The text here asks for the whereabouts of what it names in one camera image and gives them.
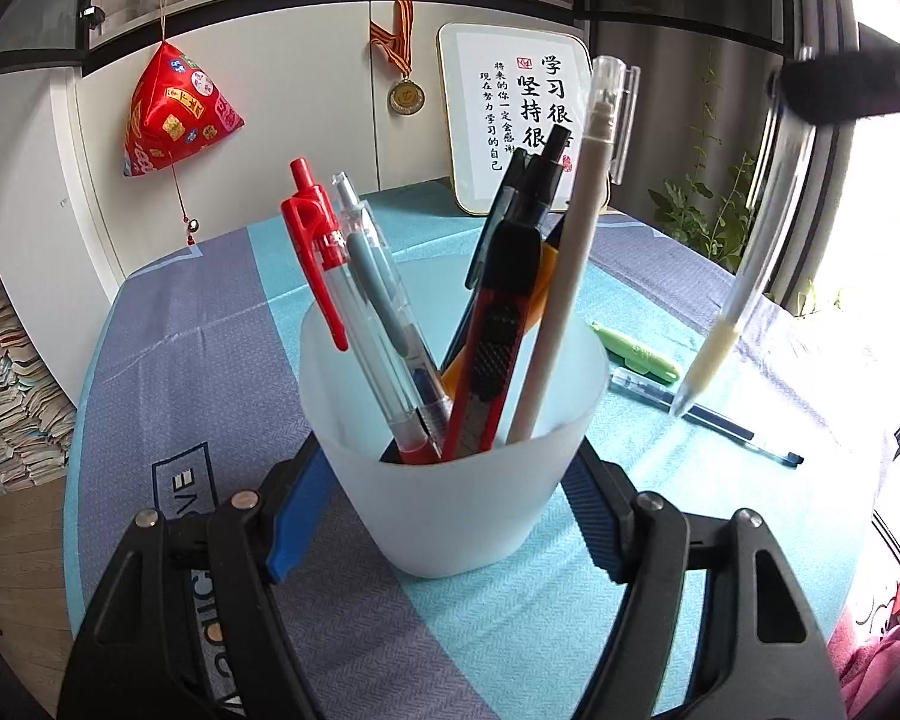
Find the clear dark blue pen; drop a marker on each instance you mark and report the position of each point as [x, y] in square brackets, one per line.
[653, 393]

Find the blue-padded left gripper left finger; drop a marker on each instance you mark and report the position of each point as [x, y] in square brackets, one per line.
[296, 493]

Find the framed calligraphy board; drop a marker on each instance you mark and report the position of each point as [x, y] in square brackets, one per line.
[505, 88]

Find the gold medal striped ribbon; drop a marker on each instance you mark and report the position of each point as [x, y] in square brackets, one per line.
[406, 97]

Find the red black utility knife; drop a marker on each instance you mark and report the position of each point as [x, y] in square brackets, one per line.
[492, 346]

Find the green highlighter pen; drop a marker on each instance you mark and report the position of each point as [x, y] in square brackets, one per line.
[636, 355]

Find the clear pen yellow grip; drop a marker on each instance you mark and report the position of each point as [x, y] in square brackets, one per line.
[778, 188]

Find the red hanging zongzi ornament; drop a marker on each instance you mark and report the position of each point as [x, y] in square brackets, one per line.
[175, 111]

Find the red clip clear pen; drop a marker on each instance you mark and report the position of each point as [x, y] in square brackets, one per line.
[311, 217]

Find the tall stack of books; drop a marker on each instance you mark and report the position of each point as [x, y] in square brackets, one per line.
[36, 418]

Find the blue grey tablecloth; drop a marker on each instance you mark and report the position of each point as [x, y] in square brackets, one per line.
[192, 394]

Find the grey clear retractable pen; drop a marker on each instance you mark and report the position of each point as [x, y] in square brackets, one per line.
[419, 413]

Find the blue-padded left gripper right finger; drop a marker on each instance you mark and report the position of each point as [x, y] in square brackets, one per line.
[602, 501]

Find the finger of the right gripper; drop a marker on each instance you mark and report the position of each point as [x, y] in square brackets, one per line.
[841, 88]

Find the orange black utility knife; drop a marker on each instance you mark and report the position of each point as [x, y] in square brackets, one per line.
[532, 306]

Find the green potted plant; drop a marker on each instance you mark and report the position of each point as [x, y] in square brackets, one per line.
[714, 222]

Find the white capped gel pen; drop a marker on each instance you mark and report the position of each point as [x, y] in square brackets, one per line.
[604, 150]

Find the translucent white plastic cup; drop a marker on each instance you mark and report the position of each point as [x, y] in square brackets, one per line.
[439, 520]

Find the white cabinet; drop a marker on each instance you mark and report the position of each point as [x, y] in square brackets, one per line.
[276, 86]

